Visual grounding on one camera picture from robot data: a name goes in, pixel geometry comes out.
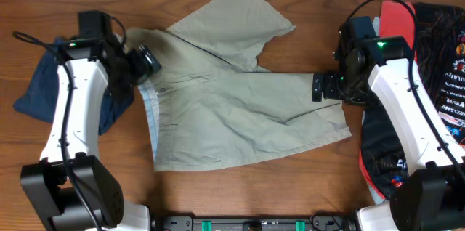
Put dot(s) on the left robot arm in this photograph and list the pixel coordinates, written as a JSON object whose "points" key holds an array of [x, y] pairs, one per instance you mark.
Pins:
{"points": [[69, 188]]}

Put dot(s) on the light blue garment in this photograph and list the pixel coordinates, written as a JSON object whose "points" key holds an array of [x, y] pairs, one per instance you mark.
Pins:
{"points": [[376, 25]]}

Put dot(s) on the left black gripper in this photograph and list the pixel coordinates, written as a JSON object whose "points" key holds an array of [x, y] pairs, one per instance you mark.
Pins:
{"points": [[146, 70]]}

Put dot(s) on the folded navy blue shorts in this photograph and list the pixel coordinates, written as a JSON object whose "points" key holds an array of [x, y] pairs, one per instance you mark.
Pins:
{"points": [[40, 99]]}

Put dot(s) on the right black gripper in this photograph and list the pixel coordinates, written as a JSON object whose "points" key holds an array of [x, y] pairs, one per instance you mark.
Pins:
{"points": [[366, 98]]}

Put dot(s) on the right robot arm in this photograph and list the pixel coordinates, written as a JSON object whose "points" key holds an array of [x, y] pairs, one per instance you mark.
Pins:
{"points": [[432, 197]]}

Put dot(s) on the black printed shirt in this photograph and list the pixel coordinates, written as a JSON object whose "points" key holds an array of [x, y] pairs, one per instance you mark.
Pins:
{"points": [[439, 33]]}

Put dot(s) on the red garment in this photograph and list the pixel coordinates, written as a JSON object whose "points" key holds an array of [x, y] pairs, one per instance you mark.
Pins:
{"points": [[381, 160]]}

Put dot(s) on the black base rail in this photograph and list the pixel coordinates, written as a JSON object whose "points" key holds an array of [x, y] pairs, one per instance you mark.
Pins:
{"points": [[318, 222]]}

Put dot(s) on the khaki cargo shorts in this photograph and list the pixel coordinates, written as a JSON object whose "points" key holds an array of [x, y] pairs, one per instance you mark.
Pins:
{"points": [[211, 106]]}

